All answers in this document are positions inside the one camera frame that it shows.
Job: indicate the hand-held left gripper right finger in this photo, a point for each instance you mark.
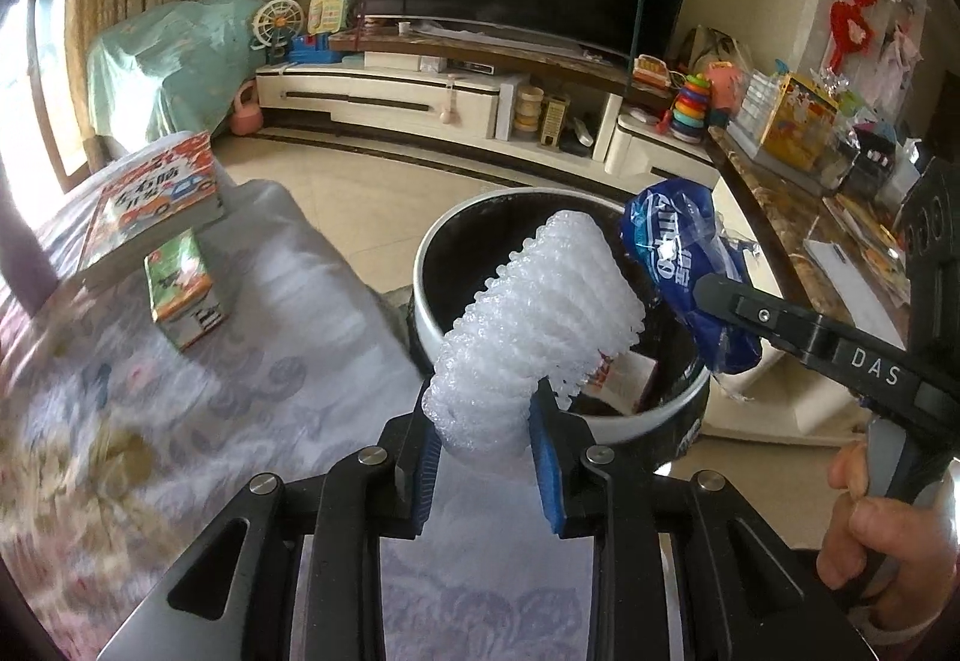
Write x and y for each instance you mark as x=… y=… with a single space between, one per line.
x=546 y=473

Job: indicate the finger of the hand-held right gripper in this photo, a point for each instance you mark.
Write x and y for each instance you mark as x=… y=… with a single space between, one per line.
x=810 y=342

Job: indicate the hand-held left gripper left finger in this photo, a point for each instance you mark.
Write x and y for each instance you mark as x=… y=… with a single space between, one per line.
x=421 y=488

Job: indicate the red white small box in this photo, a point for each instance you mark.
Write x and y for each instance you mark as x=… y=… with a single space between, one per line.
x=626 y=379

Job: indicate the white foam fruit net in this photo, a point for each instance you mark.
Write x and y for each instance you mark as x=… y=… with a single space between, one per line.
x=525 y=316

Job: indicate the blue plastic bag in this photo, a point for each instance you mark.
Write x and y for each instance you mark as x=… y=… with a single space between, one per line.
x=675 y=233

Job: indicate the white bin with black liner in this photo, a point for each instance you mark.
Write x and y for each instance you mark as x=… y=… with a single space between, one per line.
x=429 y=301

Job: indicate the person's right hand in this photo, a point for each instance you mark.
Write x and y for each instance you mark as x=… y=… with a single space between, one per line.
x=907 y=548

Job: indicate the yellow picture box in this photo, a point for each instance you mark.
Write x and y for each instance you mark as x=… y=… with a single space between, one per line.
x=799 y=121

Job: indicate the clear plastic organizer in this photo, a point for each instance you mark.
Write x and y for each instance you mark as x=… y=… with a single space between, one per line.
x=750 y=106

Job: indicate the orange plastic toy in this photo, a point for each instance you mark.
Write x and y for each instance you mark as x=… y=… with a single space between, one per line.
x=724 y=91

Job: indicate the green carton box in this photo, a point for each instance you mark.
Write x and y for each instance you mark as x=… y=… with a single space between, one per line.
x=184 y=286

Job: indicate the red toy phone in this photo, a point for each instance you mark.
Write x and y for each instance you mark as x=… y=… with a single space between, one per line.
x=652 y=70

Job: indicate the wooden grater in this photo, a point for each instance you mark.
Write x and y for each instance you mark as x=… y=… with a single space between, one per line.
x=555 y=122

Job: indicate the round wooden box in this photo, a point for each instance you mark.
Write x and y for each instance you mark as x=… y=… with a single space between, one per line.
x=529 y=115

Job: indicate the white television stand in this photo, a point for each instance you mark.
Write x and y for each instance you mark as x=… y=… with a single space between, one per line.
x=420 y=98

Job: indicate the orange picture book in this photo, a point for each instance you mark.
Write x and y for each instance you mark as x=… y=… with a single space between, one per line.
x=150 y=196

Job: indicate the pink kettlebell toy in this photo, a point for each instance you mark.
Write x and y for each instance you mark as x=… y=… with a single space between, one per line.
x=246 y=115

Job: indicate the blue plastic toy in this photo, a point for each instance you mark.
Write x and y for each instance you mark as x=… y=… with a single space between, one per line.
x=315 y=51

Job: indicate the ferris wheel toy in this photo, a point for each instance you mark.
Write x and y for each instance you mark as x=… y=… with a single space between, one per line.
x=276 y=27

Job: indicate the teal furniture cover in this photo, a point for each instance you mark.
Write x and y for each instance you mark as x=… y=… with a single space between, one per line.
x=172 y=60

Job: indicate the glass balcony door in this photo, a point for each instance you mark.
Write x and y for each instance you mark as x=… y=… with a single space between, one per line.
x=37 y=76

